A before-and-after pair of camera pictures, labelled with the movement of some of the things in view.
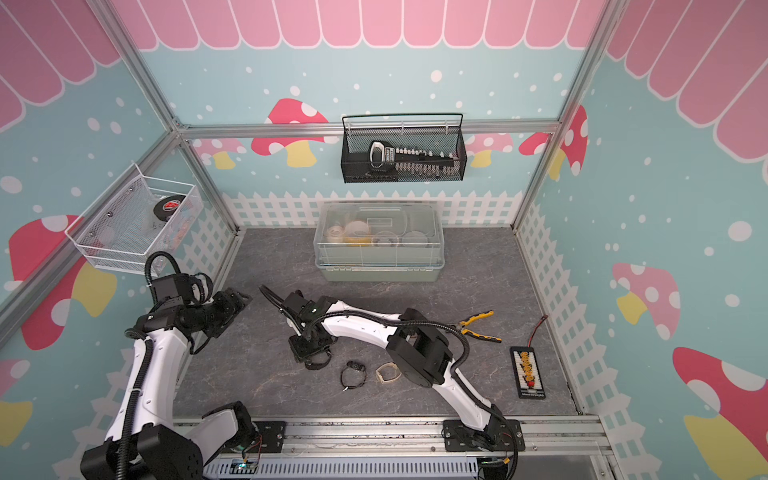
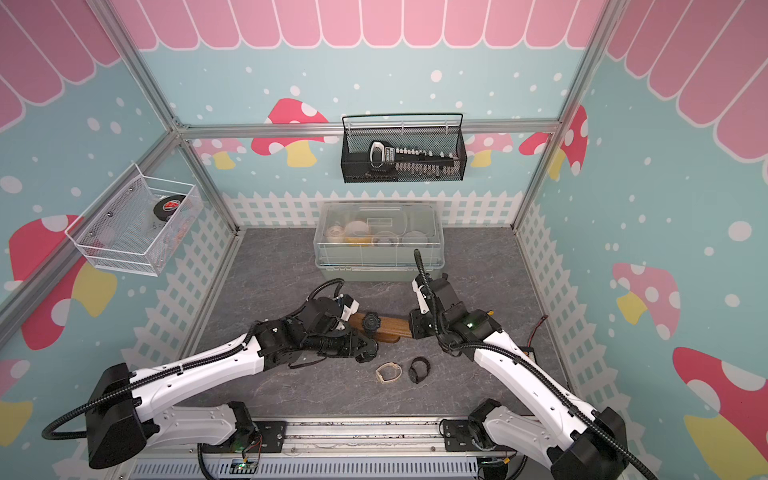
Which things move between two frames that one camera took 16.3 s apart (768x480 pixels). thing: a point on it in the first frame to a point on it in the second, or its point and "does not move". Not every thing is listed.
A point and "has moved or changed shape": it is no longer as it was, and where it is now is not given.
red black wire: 535,328 does not move
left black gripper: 231,307 to 350,350
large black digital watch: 315,366 has moved or changed shape
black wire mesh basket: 403,147 does not move
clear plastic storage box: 379,241 does not move
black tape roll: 165,208 does not move
